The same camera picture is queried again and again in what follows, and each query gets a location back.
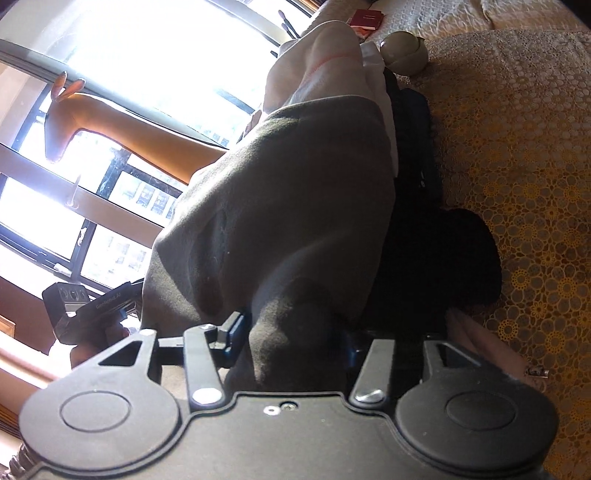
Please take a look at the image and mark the person's left hand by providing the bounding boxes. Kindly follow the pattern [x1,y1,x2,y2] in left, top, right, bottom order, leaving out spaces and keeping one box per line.
[69,323,132,370]

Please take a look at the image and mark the red booklet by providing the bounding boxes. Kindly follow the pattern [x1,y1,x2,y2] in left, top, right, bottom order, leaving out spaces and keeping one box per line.
[350,8,385,40]

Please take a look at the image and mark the pink garment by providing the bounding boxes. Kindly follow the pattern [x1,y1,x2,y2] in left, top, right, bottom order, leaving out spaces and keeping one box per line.
[445,307,550,393]

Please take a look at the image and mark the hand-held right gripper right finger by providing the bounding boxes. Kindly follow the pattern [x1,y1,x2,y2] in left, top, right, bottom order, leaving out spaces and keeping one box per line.
[344,330,468,407]

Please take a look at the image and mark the beige folded garment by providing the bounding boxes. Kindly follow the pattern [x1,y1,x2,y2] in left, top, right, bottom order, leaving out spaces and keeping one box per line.
[265,21,370,116]

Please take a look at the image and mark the navy folded garment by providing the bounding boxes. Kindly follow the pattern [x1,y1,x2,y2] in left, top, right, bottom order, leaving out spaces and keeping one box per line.
[383,69,444,204]

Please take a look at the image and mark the grey pants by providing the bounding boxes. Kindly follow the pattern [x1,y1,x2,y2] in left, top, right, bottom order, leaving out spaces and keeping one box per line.
[139,99,402,398]

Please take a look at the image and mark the white folded garment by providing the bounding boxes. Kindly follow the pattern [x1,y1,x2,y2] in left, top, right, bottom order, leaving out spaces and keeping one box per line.
[360,41,400,178]

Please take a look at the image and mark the window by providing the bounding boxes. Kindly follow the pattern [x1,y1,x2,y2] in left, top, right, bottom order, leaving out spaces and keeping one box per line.
[0,0,324,324]

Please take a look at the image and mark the green sofa with lace cover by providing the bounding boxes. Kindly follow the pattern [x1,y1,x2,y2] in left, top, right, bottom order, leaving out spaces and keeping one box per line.
[318,0,591,42]

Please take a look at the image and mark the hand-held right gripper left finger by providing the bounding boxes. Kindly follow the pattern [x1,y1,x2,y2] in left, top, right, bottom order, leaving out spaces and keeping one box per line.
[96,311,246,406]

